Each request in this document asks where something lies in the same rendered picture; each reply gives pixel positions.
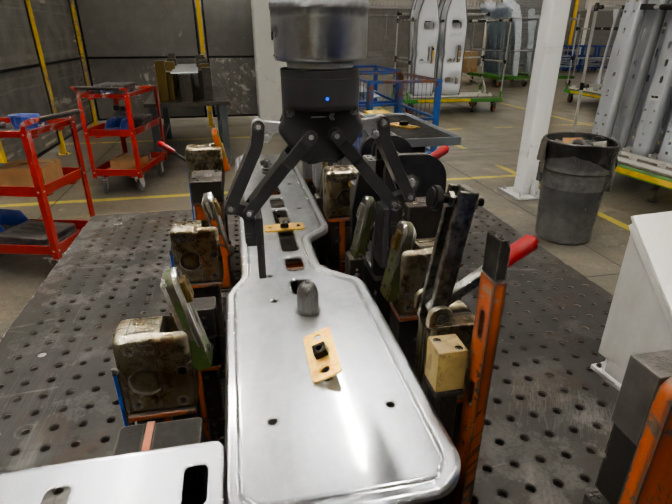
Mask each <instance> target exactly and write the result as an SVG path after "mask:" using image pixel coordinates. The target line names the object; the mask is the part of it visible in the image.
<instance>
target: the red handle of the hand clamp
mask: <svg viewBox="0 0 672 504"><path fill-rule="evenodd" d="M538 243H539V241H538V240H537V238H536V237H535V236H534V235H532V236H530V235H528V234H526V235H524V236H523V237H521V238H520V239H518V240H517V241H515V242H514V243H512V244H511V245H510V248H511V251H510V257H509V263H508V268H509V267H511V266H512V265H514V264H515V263H517V262H518V261H520V260H521V259H523V258H524V257H526V256H527V255H529V254H530V253H532V252H533V251H535V250H536V249H538V246H537V244H538ZM482 266H483V265H482ZM482 266H481V267H479V268H478V269H476V270H475V271H473V272H472V273H470V274H469V275H467V276H466V277H464V278H463V279H461V280H460V281H458V282H457V283H455V286H454V289H453V293H452V297H451V300H450V304H449V306H450V305H451V304H453V303H454V302H456V301H457V300H459V299H460V298H462V297H463V296H465V295H466V294H468V293H469V292H471V291H472V290H474V289H475V288H477V287H478V286H479V282H480V275H481V271H483V270H482ZM430 303H431V300H429V301H428V302H427V303H425V308H426V309H427V311H429V307H430Z"/></svg>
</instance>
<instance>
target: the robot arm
mask: <svg viewBox="0 0 672 504"><path fill-rule="evenodd" d="M268 5H269V10H270V23H271V31H273V35H272V36H273V42H274V54H273V56H274V58H275V60H276V61H280V62H286V63H287V67H282V68H280V73H281V94H282V115H281V118H280V120H279V121H267V120H262V119H261V118H259V117H254V118H253V119H252V120H251V133H250V141H249V144H248V146H247V149H246V151H245V153H244V156H243V158H242V160H241V163H240V165H239V168H238V170H237V172H236V175H235V177H234V180H233V182H232V184H231V187H230V189H229V192H228V194H227V196H226V199H225V212H226V213H227V214H229V215H233V214H235V215H238V216H240V217H242V218H243V221H244V231H245V242H246V244H247V246H248V247H249V246H257V260H258V271H259V279H264V278H266V263H265V248H264V234H263V219H262V213H261V208H262V206H263V205H264V204H265V203H266V201H267V200H268V199H269V197H270V196H271V195H272V194H273V192H274V191H275V190H276V188H277V187H278V186H279V185H280V183H281V182H282V181H283V180H284V178H285V177H286V176H287V174H288V173H289V172H290V171H291V170H292V169H294V167H295V166H296V165H297V164H298V162H299V161H300V160H301V161H303V162H305V163H307V164H316V163H320V162H327V163H338V161H340V160H341V159H343V158H344V157H346V158H347V159H348V160H349V161H350V162H351V163H352V165H353V166H354V167H355V168H356V169H357V170H358V172H359V173H360V174H361V175H362V176H363V177H364V179H365V180H366V181H367V182H368V183H369V184H370V186H371V187H372V188H373V189H374V190H375V191H376V193H377V194H378V195H379V196H380V197H381V198H382V200H383V201H384V203H383V201H376V209H375V237H374V258H375V260H376V261H377V263H378V265H379V266H380V268H384V267H387V259H388V238H389V235H395V233H396V230H397V212H398V211H399V210H400V209H401V207H402V204H404V203H406V202H408V203H411V202H413V201H414V200H415V198H416V195H415V193H414V191H413V188H412V186H411V184H410V181H409V179H408V177H407V174H406V172H405V170H404V168H403V165H402V163H401V161H400V158H399V156H398V154H397V152H396V149H395V147H394V145H393V142H392V140H391V133H390V120H389V118H387V117H386V116H384V115H382V114H380V113H376V114H374V115H373V117H367V118H360V115H359V68H358V67H353V62H358V61H363V60H365V59H366V57H367V37H368V10H369V2H368V0H269V3H268ZM362 130H366V131H367V133H368V135H369V136H370V137H372V138H374V139H375V142H376V144H377V147H378V149H379V151H380V153H381V156H382V158H383V160H384V162H385V164H386V167H387V169H388V171H389V173H390V175H391V178H392V180H393V182H394V184H395V187H396V189H397V190H396V191H394V192H391V191H390V190H389V189H388V187H387V186H386V185H385V184H384V183H383V181H382V180H381V179H380V178H379V177H378V175H377V174H376V173H375V172H374V171H373V169H372V168H371V167H370V166H369V165H368V164H367V162H366V161H365V160H364V159H363V157H362V156H361V155H360V154H359V152H358V151H357V150H356V149H355V148H354V146H353V144H354V143H355V141H356V140H357V138H358V137H359V136H360V134H361V133H362ZM276 133H280V135H281V137H282V138H283V139H284V140H285V142H286V143H287V144H288V145H287V146H286V148H285V149H284V150H283V151H282V153H281V154H280V156H279V158H278V160H277V161H276V162H275V163H274V165H273V166H272V167H271V169H270V170H269V171H268V173H267V174H266V175H265V176H264V178H263V179H262V180H261V182H260V183H259V184H258V185H257V187H256V188H255V189H254V191H253V192H252V193H251V195H250V196H249V197H248V198H247V200H246V201H245V202H244V201H241V199H242V197H243V194H244V192H245V190H246V188H247V185H248V183H249V181H250V178H251V176H252V174H253V171H254V169H255V167H256V164H257V162H258V160H259V157H260V155H261V152H262V149H263V145H264V143H268V142H270V141H271V139H272V136H273V135H274V134H276Z"/></svg>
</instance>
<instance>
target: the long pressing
mask: <svg viewBox="0 0 672 504"><path fill-rule="evenodd" d="M279 156H280V154H265V155H260V157H259V160H258V162H257V164H256V167H255V169H254V171H253V174H252V176H251V178H250V181H249V183H248V185H247V188H246V190H245V192H244V194H243V197H242V199H241V201H244V202H245V201H246V200H247V198H248V197H249V196H250V195H251V193H252V192H253V191H254V189H255V188H256V187H257V185H258V184H259V183H260V182H261V180H262V179H263V178H264V176H265V175H266V174H263V171H262V170H263V169H271V167H272V166H273V165H274V163H275V162H276V161H277V160H278V158H279ZM264 159H268V160H269V162H270V164H271V165H270V167H268V168H264V167H263V166H261V163H260V162H261V161H263V160H264ZM277 188H278V189H279V192H280V194H279V195H271V196H270V197H269V199H268V200H267V201H266V203H265V204H264V205H263V206H262V208H261V213H262V219H263V234H264V248H265V263H266V278H264V279H259V271H258V260H257V246H249V247H248V246H247V244H246V242H245V231H244V221H243V218H242V217H240V216H238V221H239V239H240V257H241V279H240V280H239V281H238V283H237V284H236V285H235V286H234V287H233V288H232V290H231V291H230V292H229V293H228V295H227V297H226V347H225V457H224V499H225V504H420V503H425V502H430V501H435V500H438V499H442V498H443V497H445V496H447V495H449V494H450V493H451V492H452V491H453V490H454V489H455V487H456V486H457V484H458V481H459V478H460V471H461V460H460V456H459V454H458V451H457V449H456V447H455V446H454V444H453V442H452V440H451V438H450V436H449V435H448V433H447V431H446V429H445V427H444V425H443V424H442V422H441V420H440V418H439V416H438V415H437V413H436V411H435V409H434V407H433V405H432V404H431V402H430V400H429V398H428V396H427V395H426V393H425V391H424V389H423V387H422V385H421V384H420V382H419V380H418V378H417V376H416V375H415V373H414V371H413V369H412V367H411V365H410V364H409V362H408V360H407V358H406V356H405V355H404V353H403V351H402V349H401V347H400V345H399V344H398V342H397V340H396V338H395V336H394V335H393V333H392V331H391V329H390V327H389V325H388V324H387V322H386V320H385V318H384V316H383V314H382V313H381V311H380V309H379V307H378V305H377V304H376V302H375V300H374V298H373V296H372V294H371V293H370V291H369V289H368V287H367V285H366V284H365V282H364V281H362V280H361V279H359V278H357V277H355V276H351V275H348V274H344V273H341V272H337V271H334V270H331V269H327V268H325V267H323V266H321V265H320V263H319V261H318V258H317V256H316V253H315V251H314V248H313V246H312V242H313V241H315V240H317V239H319V238H321V237H322V236H324V235H326V234H327V233H328V224H327V222H326V220H325V218H324V216H323V214H322V212H321V210H320V209H319V207H318V205H317V203H316V201H315V199H314V197H313V195H312V193H311V191H310V189H309V187H308V186H307V184H306V182H305V180H304V178H303V176H302V174H301V172H300V170H299V168H298V166H297V165H296V166H295V167H294V169H292V170H291V171H290V172H289V173H288V174H287V176H286V177H285V178H284V180H283V181H282V182H281V183H280V185H279V186H278V187H277ZM271 200H282V202H283V205H284V207H282V208H272V207H271V203H270V201H271ZM298 208H300V209H298ZM274 211H286V214H287V217H288V220H289V223H296V222H302V223H303V224H304V226H305V229H304V230H294V231H281V232H269V233H266V232H265V230H264V225H270V224H276V223H275V219H274V215H273V212H274ZM283 232H292V233H293V236H294V239H295V242H296V245H297V248H298V250H296V251H282V247H281V243H280V239H279V235H278V234H279V233H283ZM288 259H301V260H302V263H303V266H304V270H299V271H288V270H287V267H286V263H285V261H286V260H288ZM267 276H273V277H270V278H269V277H267ZM306 280H309V281H312V282H314V283H315V285H316V287H317V289H318V296H319V312H318V313H317V314H316V315H313V316H302V315H300V314H298V312H297V295H296V294H293V291H292V287H291V283H292V282H297V281H306ZM272 300H276V301H277V302H271V301H272ZM325 327H329V328H330V329H331V332H332V336H333V339H334V342H335V346H336V349H337V352H338V355H339V359H340V362H341V365H342V371H341V373H339V374H337V375H335V376H332V379H331V380H329V381H326V380H323V381H321V382H319V383H314V382H313V381H312V377H311V373H310V368H309V364H308V359H307V355H306V350H305V346H304V341H303V339H304V337H305V336H307V335H309V334H311V333H313V332H316V331H318V330H320V329H322V328H325ZM388 402H393V403H394V404H395V406H394V407H388V406H387V405H386V403H388ZM270 419H276V420H277V423H276V424H274V425H270V424H268V421H269V420H270Z"/></svg>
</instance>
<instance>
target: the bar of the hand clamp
mask: <svg viewBox="0 0 672 504"><path fill-rule="evenodd" d="M443 203H444V206H443V210H442V214H441V218H440V222H439V226H438V230H437V234H436V238H435V242H434V246H433V250H432V254H431V259H430V263H429V267H428V271H427V275H426V279H425V283H424V287H423V291H422V295H421V299H420V303H419V307H418V311H417V314H418V315H419V316H427V318H428V313H429V311H430V310H431V309H432V308H434V307H436V306H447V307H448V308H449V304H450V300H451V297H452V293H453V289H454V286H455V282H456V278H457V275H458V271H459V267H460V264H461V260H462V256H463V253H464V249H465V245H466V242H467V238H468V235H469V231H470V227H471V224H472V220H473V216H474V213H475V209H476V208H477V207H478V206H480V207H482V206H483V205H484V198H479V193H478V192H476V191H475V190H473V189H472V188H470V187H468V186H467V185H465V184H449V185H448V189H447V192H446V193H445V194H444V190H443V189H442V187H441V186H440V185H432V186H431V187H430V188H429V189H428V191H427V194H426V205H427V207H428V208H429V210H431V211H438V210H439V209H440V208H441V207H442V205H443ZM429 300H431V303H430V307H429V311H427V309H426V308H425V303H427V302H428V301H429Z"/></svg>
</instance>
